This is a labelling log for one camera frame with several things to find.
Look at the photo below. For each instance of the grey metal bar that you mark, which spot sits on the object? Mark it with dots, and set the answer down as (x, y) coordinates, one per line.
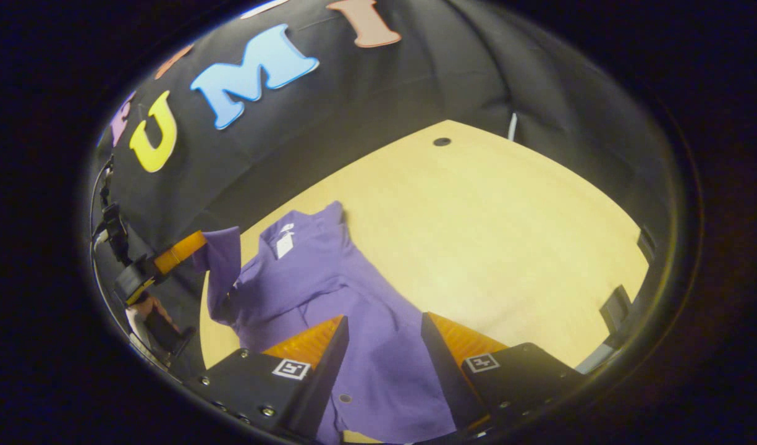
(597, 358)

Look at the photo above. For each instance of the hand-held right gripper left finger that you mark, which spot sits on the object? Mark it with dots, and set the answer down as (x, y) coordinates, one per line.
(325, 377)

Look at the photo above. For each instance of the purple knit cardigan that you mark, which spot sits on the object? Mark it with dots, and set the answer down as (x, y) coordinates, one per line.
(329, 278)

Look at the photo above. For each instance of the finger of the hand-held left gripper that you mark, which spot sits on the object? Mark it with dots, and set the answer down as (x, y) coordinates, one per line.
(180, 252)

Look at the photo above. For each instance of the black backdrop cloth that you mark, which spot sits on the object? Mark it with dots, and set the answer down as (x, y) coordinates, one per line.
(384, 86)

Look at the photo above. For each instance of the black table bracket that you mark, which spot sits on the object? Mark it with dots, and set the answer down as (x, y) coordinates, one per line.
(616, 309)
(647, 246)

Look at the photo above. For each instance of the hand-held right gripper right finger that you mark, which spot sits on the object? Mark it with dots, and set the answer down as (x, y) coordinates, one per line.
(443, 371)

